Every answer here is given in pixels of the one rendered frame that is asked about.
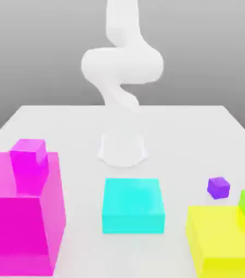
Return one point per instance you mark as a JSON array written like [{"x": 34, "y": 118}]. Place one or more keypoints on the large cyan box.
[{"x": 133, "y": 204}]

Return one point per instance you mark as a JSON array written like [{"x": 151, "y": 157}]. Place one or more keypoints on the small magenta cube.
[{"x": 28, "y": 167}]

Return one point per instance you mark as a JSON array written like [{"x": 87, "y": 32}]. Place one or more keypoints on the large magenta box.
[{"x": 16, "y": 228}]

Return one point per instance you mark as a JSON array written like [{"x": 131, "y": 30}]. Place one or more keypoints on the large yellow box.
[{"x": 224, "y": 241}]

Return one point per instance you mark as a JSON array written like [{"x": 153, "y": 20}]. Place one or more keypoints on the small purple cube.
[{"x": 219, "y": 187}]

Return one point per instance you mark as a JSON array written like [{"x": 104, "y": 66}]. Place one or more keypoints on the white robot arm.
[{"x": 122, "y": 65}]

